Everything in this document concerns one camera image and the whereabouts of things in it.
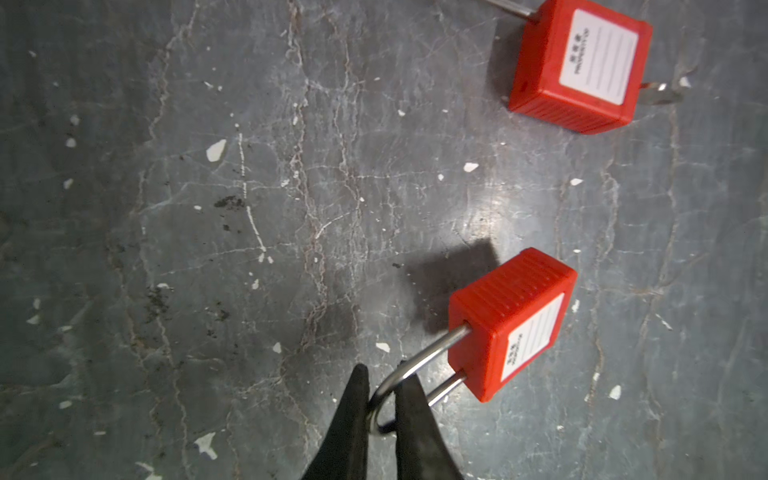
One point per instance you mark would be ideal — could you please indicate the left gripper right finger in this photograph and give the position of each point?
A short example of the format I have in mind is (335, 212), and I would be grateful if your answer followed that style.
(420, 450)

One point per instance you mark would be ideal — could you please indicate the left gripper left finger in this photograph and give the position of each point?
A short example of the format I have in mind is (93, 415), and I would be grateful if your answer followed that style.
(343, 453)

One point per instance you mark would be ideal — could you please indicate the red padlock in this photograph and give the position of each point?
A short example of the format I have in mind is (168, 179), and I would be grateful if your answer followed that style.
(498, 325)
(581, 66)

